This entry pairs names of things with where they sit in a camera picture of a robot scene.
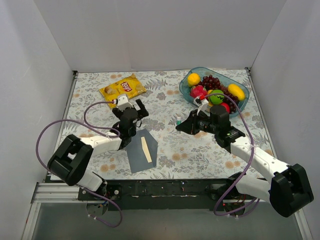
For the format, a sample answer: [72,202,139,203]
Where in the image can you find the green white glue stick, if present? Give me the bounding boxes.
[176,117,182,125]

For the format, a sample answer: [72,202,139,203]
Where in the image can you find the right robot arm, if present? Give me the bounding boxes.
[175,105,314,218]

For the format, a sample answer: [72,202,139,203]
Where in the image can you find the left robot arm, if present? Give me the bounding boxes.
[47,95,149,200]

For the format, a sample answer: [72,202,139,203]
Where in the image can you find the red apple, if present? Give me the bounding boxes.
[220,102,230,113]

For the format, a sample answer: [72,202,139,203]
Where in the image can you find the green ball fruit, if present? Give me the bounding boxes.
[208,89,225,105]

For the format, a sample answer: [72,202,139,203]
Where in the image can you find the yellow Lays chips bag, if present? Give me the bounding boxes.
[99,73,147,109]

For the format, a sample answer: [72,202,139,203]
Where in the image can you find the floral tablecloth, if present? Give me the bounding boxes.
[49,69,276,181]

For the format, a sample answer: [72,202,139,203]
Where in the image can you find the teal plastic fruit basket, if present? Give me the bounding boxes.
[179,67,250,117]

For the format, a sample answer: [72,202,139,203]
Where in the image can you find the purple grape bunch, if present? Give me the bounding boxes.
[199,74,240,114]

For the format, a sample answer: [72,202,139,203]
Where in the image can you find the yellow lemon left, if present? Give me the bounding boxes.
[187,72,201,87]

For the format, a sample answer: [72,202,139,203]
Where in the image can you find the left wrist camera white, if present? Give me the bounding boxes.
[116,93,133,112]

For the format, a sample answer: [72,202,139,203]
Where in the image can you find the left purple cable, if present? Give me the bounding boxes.
[36,99,124,228]

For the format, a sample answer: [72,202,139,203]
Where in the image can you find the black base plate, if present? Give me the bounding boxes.
[77,179,257,212]

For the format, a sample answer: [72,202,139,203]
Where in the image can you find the aluminium frame rail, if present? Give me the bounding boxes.
[31,181,301,204]

